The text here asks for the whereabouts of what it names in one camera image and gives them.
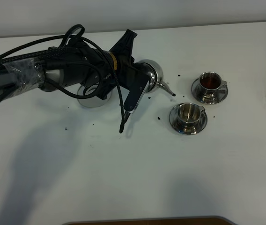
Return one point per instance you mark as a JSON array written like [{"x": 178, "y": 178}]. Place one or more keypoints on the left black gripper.
[{"x": 123, "y": 61}]

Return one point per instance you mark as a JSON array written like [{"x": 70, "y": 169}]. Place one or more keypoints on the stainless steel teapot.
[{"x": 155, "y": 73}]

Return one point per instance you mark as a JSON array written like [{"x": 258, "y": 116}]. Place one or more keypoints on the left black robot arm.
[{"x": 77, "y": 67}]

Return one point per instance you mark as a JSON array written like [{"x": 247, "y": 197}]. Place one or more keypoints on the round steel teapot trivet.
[{"x": 93, "y": 102}]

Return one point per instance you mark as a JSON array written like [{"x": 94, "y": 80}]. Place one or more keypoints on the far steel saucer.
[{"x": 208, "y": 98}]

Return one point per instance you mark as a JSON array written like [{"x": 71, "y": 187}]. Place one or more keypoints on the steel saucer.
[
  {"x": 208, "y": 98},
  {"x": 189, "y": 130}
]

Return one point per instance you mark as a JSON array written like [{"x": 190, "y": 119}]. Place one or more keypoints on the far steel teacup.
[{"x": 210, "y": 83}]

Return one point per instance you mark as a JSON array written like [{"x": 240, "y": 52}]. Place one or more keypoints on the steel teacup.
[
  {"x": 189, "y": 114},
  {"x": 210, "y": 83}
]

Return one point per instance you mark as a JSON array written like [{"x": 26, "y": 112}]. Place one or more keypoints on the near steel saucer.
[{"x": 189, "y": 130}]

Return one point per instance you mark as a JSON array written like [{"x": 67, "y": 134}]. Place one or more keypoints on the near steel teacup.
[{"x": 189, "y": 114}]

